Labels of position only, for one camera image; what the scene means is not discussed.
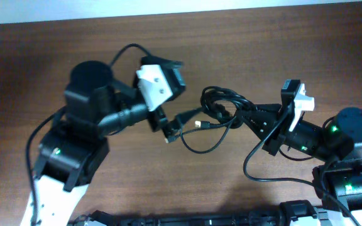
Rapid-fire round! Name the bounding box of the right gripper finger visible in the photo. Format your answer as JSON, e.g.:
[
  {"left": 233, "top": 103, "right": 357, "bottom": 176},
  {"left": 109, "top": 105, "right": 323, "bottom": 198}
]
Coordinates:
[
  {"left": 251, "top": 104, "right": 282, "bottom": 113},
  {"left": 236, "top": 110, "right": 278, "bottom": 140}
]

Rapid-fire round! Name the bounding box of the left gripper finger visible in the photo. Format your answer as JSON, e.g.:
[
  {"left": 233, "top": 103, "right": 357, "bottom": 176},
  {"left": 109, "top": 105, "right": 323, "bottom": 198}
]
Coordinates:
[
  {"left": 163, "top": 121, "right": 181, "bottom": 138},
  {"left": 175, "top": 107, "right": 202, "bottom": 124}
]

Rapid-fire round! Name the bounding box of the thin black USB cable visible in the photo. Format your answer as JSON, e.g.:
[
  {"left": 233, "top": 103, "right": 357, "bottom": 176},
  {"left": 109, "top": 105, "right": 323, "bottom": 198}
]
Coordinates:
[{"left": 164, "top": 114, "right": 237, "bottom": 154}]

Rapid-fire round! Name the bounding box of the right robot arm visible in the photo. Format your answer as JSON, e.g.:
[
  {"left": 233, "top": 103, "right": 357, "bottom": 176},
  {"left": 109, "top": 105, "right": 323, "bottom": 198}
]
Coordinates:
[{"left": 236, "top": 100, "right": 362, "bottom": 225}]

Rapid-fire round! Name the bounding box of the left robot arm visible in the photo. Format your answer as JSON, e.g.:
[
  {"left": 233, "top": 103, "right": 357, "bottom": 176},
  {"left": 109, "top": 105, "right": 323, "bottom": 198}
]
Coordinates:
[{"left": 21, "top": 56, "right": 194, "bottom": 225}]

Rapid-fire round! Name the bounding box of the right camera cable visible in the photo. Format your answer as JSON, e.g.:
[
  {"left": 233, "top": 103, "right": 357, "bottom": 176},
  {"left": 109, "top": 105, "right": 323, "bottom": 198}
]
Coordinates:
[{"left": 243, "top": 103, "right": 362, "bottom": 226}]

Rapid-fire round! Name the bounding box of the camera cable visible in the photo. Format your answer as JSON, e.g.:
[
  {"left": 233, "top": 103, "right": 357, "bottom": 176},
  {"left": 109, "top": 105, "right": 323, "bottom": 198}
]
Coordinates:
[
  {"left": 243, "top": 103, "right": 362, "bottom": 226},
  {"left": 25, "top": 43, "right": 152, "bottom": 226}
]

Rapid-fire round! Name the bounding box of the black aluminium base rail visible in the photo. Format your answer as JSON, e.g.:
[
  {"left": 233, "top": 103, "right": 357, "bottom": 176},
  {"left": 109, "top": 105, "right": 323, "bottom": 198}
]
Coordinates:
[{"left": 67, "top": 200, "right": 354, "bottom": 226}]

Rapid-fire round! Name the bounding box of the left camera cable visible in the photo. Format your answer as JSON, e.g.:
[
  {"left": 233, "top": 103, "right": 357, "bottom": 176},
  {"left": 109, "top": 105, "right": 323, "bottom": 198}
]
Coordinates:
[{"left": 25, "top": 43, "right": 152, "bottom": 226}]

